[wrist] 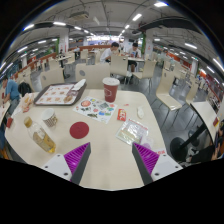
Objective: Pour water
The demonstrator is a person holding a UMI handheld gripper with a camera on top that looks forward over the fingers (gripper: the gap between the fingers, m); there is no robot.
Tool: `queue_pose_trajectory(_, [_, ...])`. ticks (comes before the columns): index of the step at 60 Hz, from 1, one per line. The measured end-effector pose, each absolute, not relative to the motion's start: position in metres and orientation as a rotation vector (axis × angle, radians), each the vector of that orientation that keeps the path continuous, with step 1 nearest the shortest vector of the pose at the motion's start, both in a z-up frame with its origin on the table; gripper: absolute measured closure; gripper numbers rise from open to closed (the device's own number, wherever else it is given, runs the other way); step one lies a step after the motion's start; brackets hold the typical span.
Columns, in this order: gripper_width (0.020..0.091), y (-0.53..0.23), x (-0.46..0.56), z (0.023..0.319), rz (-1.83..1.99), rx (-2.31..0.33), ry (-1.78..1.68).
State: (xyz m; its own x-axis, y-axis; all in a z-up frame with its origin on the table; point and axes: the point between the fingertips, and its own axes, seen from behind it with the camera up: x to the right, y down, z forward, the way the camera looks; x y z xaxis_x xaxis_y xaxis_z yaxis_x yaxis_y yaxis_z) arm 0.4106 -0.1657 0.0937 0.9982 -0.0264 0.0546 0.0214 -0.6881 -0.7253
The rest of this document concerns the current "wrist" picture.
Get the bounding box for small red sauce packet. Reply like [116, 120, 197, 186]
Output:
[116, 108, 128, 122]

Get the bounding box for flat round red coaster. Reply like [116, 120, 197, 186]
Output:
[69, 121, 90, 140]

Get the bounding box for small white packet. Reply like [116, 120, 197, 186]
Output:
[136, 106, 145, 120]

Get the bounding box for clear yellow-capped drink bottle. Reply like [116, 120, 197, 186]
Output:
[23, 116, 57, 155]

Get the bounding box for ceiling air conditioner unit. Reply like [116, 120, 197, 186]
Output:
[69, 11, 91, 21]

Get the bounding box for beige neighbouring table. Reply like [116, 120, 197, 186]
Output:
[189, 100, 221, 144]

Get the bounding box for beige plastic chair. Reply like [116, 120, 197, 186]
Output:
[39, 68, 65, 90]
[133, 59, 158, 88]
[154, 68, 184, 112]
[74, 63, 111, 90]

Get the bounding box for brown tray with paper liner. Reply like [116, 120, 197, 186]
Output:
[33, 82, 88, 107]

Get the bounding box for red paper cup white lid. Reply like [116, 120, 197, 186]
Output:
[101, 77, 121, 103]

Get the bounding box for clear plastic bag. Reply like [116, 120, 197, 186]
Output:
[115, 118, 150, 146]

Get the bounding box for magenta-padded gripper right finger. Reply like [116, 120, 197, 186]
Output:
[131, 142, 184, 186]

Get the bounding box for plastic bag with food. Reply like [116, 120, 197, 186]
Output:
[20, 93, 35, 113]

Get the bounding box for colourful sticker sheet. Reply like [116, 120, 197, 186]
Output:
[72, 96, 118, 125]

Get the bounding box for person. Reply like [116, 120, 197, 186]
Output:
[0, 77, 21, 116]
[213, 119, 224, 158]
[127, 42, 143, 73]
[99, 41, 120, 64]

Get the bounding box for white patterned mug gold handle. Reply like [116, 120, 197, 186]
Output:
[40, 108, 59, 129]

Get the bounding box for black backpack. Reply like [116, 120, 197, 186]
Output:
[17, 81, 34, 98]

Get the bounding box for white crumpled napkin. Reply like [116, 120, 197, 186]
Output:
[70, 78, 87, 92]

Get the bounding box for small red box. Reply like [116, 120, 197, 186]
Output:
[5, 116, 14, 129]

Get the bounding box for ceiling lights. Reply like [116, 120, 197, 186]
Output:
[0, 1, 224, 76]

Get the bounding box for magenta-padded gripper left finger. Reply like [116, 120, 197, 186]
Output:
[42, 142, 92, 186]

